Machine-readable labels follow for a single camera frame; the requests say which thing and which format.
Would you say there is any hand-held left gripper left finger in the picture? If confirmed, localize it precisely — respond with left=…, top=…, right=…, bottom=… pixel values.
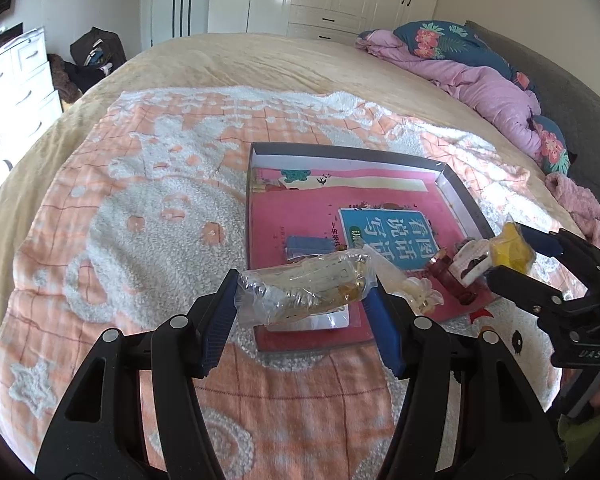
left=35, top=267, right=241, bottom=480

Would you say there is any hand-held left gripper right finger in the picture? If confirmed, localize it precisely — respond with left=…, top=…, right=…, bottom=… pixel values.
left=362, top=277, right=566, bottom=480

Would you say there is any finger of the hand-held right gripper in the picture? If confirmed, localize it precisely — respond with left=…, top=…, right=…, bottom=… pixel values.
left=487, top=265, right=583, bottom=320
left=517, top=222, right=600, bottom=272

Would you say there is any yellow item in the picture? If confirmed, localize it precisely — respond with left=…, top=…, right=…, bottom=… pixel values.
left=490, top=221, right=537, bottom=276

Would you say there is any clear flower hair clip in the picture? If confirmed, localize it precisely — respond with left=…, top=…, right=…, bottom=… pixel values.
left=400, top=280, right=447, bottom=317

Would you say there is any white hair clip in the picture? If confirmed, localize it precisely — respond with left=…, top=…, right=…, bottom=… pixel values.
left=452, top=239, right=497, bottom=286

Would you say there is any clear bag with gold jewelry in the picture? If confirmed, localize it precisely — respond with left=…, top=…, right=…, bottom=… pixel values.
left=236, top=249, right=377, bottom=324

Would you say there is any pink shallow box tray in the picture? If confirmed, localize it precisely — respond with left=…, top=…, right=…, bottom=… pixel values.
left=245, top=142, right=499, bottom=359

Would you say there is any small blue box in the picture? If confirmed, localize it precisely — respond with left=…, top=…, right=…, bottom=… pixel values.
left=285, top=235, right=337, bottom=261

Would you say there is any person's right forearm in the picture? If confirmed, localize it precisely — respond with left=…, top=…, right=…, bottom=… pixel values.
left=556, top=407, right=600, bottom=468

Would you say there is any pink fuzzy cloth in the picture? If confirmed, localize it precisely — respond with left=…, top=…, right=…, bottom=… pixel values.
left=545, top=172, right=600, bottom=257

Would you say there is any flat white packet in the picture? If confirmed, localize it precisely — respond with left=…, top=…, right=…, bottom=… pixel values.
left=266, top=305, right=352, bottom=334

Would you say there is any peach and white printed blanket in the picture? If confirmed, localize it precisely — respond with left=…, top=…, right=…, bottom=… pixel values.
left=0, top=87, right=589, bottom=480

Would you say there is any pink picture book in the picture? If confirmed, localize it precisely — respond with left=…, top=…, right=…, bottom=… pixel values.
left=249, top=167, right=475, bottom=354

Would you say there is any grey headboard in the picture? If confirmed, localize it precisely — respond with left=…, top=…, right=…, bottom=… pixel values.
left=464, top=20, right=600, bottom=223

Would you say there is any pink quilt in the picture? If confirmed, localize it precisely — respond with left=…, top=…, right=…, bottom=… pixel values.
left=355, top=30, right=544, bottom=142

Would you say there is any dark blue floral pillow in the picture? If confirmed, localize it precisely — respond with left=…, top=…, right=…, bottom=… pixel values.
left=394, top=21, right=574, bottom=177

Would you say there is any bed with beige sheet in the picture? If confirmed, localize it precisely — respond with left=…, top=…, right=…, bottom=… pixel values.
left=0, top=32, right=591, bottom=480

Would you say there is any dark clothes pile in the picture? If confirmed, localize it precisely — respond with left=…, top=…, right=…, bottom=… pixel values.
left=47, top=52, right=112, bottom=107

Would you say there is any black duffel bag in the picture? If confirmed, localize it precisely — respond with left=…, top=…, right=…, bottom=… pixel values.
left=70, top=27, right=127, bottom=69

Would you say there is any white dresser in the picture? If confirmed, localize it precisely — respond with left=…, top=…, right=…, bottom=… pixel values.
left=0, top=25, right=64, bottom=147

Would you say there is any white door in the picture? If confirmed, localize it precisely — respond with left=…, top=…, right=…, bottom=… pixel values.
left=149, top=0, right=214, bottom=52

